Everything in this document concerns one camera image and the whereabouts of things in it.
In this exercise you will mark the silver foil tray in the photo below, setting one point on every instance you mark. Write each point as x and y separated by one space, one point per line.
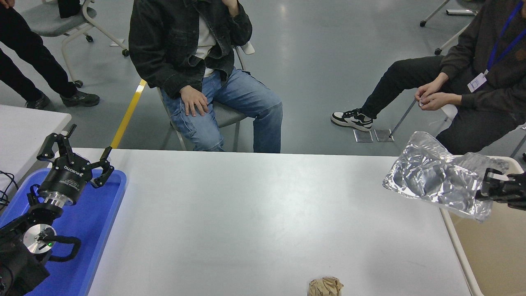
431 176

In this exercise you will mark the white side table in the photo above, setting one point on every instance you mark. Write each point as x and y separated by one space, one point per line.
20 131

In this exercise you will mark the person's right hand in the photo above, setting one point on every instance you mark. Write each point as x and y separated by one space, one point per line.
194 99
428 90

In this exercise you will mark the person's hand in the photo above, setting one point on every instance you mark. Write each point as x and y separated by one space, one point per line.
6 2

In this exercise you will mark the black bag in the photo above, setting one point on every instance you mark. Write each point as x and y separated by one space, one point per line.
68 8

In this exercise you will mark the tan paper ball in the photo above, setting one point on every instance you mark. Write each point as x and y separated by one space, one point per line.
324 287

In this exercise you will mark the white chair with dark legs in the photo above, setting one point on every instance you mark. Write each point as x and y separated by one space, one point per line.
448 112

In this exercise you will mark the blue plastic tray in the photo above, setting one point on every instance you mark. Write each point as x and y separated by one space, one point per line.
94 218

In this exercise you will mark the person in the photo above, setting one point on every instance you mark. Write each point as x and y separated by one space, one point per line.
24 45
464 45
164 41

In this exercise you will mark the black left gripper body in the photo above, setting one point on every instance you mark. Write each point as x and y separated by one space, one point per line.
65 181

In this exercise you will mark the grey office chair with casters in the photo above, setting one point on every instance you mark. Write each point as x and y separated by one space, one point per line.
45 20

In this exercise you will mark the square metal floor plate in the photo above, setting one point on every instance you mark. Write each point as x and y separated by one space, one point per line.
363 135
383 135

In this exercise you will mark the grey chair with metal legs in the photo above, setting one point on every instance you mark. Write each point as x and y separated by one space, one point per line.
228 117

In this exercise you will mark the person's left hand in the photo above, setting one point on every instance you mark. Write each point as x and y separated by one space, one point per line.
435 102
231 6

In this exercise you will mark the white chair base with casters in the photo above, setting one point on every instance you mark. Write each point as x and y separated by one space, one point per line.
460 12

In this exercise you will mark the large pale plastic bin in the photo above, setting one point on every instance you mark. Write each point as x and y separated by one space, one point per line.
493 255

